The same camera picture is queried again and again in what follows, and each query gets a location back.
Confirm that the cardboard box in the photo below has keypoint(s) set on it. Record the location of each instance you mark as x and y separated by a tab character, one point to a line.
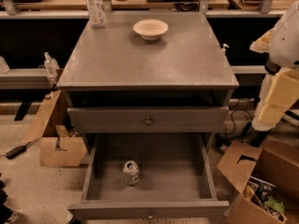
266	179
59	145

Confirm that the silver 7up can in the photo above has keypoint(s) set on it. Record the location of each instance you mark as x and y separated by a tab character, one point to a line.
131	172

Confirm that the black power adapter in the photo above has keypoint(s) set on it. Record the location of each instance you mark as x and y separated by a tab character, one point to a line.
14	152

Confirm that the closed grey top drawer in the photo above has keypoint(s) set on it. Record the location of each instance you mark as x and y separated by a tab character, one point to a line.
205	119

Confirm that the small pump bottle right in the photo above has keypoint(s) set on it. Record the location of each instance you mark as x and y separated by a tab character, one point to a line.
225	48

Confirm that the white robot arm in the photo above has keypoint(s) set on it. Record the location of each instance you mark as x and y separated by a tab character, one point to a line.
282	41

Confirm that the cardboard box on right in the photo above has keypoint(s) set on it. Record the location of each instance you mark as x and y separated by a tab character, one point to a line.
266	179

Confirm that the small sanitizer bottle left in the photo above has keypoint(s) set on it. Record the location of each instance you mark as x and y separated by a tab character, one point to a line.
51	64

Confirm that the grey drawer cabinet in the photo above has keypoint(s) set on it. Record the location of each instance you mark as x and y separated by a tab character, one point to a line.
114	67

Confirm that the clear plastic water bottle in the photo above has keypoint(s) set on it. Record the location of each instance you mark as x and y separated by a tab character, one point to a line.
96	13

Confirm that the cardboard box on left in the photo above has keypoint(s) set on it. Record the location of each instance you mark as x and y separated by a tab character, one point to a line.
59	145

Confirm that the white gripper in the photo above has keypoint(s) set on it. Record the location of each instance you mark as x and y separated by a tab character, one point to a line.
285	44

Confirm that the white paper bowl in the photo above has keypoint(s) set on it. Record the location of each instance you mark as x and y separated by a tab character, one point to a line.
150	30

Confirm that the open grey middle drawer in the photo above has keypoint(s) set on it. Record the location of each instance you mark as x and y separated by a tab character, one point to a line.
174	178

